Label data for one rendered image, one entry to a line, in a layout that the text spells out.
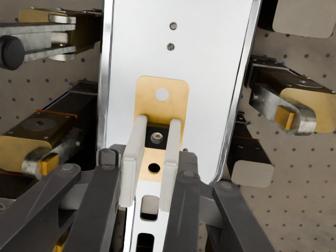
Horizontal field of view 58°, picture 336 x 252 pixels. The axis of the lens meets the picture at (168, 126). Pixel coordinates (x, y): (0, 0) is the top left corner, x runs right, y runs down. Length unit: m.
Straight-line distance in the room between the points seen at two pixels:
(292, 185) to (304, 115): 0.57
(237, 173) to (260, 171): 0.04
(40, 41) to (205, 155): 0.30
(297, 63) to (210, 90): 0.38
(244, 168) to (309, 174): 0.42
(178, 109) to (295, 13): 0.32
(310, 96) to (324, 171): 0.51
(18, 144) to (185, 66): 0.27
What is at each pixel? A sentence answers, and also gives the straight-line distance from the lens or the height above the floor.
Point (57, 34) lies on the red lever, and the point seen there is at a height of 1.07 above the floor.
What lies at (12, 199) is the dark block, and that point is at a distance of 0.48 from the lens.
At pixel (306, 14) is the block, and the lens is 0.51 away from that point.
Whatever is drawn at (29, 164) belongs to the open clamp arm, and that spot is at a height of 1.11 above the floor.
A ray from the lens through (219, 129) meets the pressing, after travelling 0.50.
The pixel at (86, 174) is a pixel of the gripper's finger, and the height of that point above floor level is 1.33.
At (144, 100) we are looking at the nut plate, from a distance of 0.22.
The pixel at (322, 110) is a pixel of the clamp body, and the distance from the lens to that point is 0.48.
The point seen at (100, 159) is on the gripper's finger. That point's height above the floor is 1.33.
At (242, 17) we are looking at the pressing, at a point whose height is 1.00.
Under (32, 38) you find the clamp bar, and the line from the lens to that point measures 0.38.
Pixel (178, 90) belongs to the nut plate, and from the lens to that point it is 0.22.
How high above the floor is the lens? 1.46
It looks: 69 degrees down
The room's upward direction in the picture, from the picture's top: 173 degrees counter-clockwise
